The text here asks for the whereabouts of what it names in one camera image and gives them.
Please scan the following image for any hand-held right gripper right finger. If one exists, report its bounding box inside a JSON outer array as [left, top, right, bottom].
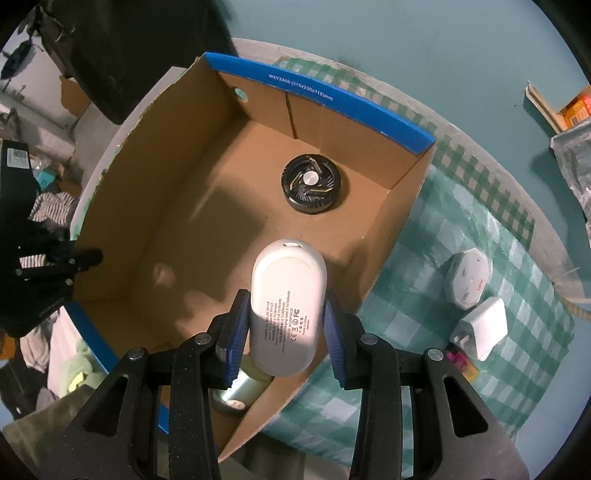
[[323, 288, 529, 480]]

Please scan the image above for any green metal cylinder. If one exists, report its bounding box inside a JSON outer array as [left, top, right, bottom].
[[211, 353, 274, 416]]

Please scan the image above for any white octagonal plug adapter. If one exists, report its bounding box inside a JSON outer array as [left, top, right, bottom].
[[441, 248, 494, 310]]

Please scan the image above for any white oval power bank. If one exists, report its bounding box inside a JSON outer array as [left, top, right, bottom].
[[249, 239, 329, 377]]

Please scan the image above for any wooden window sill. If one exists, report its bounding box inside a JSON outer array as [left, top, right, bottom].
[[524, 82, 566, 134]]

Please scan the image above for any grey plastic sheet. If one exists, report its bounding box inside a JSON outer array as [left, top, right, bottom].
[[549, 124, 591, 217]]

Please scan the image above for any striped cloth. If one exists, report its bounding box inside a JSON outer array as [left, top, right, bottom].
[[18, 191, 79, 271]]

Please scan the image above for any green checkered plastic tablecloth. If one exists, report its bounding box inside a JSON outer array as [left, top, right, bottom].
[[263, 152, 578, 467]]

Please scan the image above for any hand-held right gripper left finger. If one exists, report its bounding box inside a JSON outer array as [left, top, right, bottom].
[[58, 288, 252, 480]]

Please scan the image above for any black jacket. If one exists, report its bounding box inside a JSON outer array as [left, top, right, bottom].
[[37, 0, 241, 125]]

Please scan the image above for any white cube charger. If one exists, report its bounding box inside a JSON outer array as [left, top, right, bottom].
[[450, 296, 509, 361]]

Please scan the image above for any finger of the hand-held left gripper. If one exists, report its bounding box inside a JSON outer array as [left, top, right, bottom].
[[21, 276, 75, 298], [21, 240, 103, 278]]

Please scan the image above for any blue cardboard box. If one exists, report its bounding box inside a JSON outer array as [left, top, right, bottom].
[[67, 52, 437, 462]]

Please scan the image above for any black round fan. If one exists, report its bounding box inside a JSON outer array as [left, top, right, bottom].
[[280, 154, 349, 214]]

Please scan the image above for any magenta and yellow lighter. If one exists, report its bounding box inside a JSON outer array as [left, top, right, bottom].
[[445, 351, 481, 384]]

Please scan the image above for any olive green cloth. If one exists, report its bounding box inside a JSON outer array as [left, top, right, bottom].
[[9, 392, 139, 480]]

